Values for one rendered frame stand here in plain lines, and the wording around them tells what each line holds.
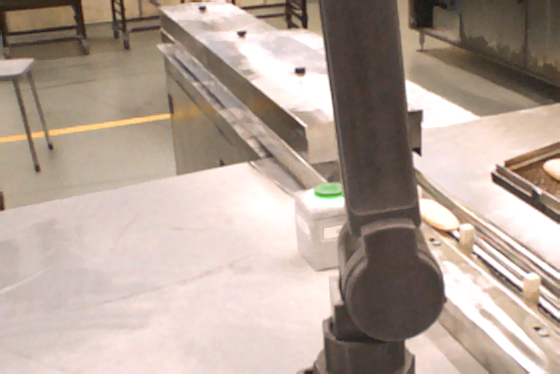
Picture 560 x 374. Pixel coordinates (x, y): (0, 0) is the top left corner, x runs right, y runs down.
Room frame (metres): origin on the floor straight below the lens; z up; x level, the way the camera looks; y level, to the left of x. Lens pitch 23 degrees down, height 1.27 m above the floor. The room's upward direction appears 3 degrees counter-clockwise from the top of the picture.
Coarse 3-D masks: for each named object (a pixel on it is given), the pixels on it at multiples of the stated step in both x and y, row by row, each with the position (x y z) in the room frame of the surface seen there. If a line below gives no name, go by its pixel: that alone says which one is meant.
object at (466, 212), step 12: (420, 180) 1.10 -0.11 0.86; (432, 180) 1.09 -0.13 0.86; (432, 192) 1.07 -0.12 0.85; (444, 192) 1.04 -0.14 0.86; (444, 204) 1.03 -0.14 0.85; (456, 204) 1.00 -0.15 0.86; (468, 216) 0.97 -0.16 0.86; (480, 216) 0.96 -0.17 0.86; (480, 228) 0.95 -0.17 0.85; (492, 228) 0.92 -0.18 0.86; (504, 240) 0.89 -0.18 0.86; (516, 240) 0.89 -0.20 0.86; (516, 252) 0.87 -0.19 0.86; (528, 252) 0.85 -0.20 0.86; (528, 264) 0.84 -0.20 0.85; (540, 264) 0.82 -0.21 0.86; (552, 276) 0.80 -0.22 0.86
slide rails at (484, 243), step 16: (448, 208) 1.02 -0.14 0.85; (464, 224) 0.97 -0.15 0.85; (448, 240) 0.92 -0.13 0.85; (480, 240) 0.92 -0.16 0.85; (496, 256) 0.87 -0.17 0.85; (512, 256) 0.87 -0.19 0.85; (512, 272) 0.83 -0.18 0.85; (528, 272) 0.83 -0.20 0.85; (512, 288) 0.80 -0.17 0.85; (544, 288) 0.79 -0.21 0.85; (528, 304) 0.76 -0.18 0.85; (544, 320) 0.73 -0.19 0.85
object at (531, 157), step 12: (552, 144) 1.07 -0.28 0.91; (516, 156) 1.05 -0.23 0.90; (528, 156) 1.05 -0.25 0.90; (540, 156) 1.06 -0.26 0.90; (552, 156) 1.05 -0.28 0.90; (504, 168) 1.02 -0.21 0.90; (516, 168) 1.04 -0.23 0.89; (528, 168) 1.03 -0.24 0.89; (540, 168) 1.03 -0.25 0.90; (516, 180) 0.99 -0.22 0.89; (528, 180) 1.00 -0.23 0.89; (552, 180) 0.99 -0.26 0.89; (528, 192) 0.97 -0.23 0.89; (552, 192) 0.96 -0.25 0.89; (552, 204) 0.92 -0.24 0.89
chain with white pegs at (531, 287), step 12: (156, 0) 3.02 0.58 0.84; (420, 192) 1.04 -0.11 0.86; (468, 228) 0.91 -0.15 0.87; (456, 240) 0.95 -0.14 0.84; (468, 240) 0.91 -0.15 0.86; (492, 264) 0.87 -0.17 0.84; (504, 276) 0.84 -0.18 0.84; (528, 276) 0.78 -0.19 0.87; (516, 288) 0.82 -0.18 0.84; (528, 288) 0.78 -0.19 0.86
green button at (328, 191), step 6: (318, 186) 0.97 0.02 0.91; (324, 186) 0.97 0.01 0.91; (330, 186) 0.97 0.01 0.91; (336, 186) 0.97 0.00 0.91; (318, 192) 0.95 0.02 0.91; (324, 192) 0.95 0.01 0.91; (330, 192) 0.95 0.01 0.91; (336, 192) 0.95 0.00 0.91; (318, 198) 0.95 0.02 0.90; (324, 198) 0.94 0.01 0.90; (330, 198) 0.94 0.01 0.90; (336, 198) 0.94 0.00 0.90
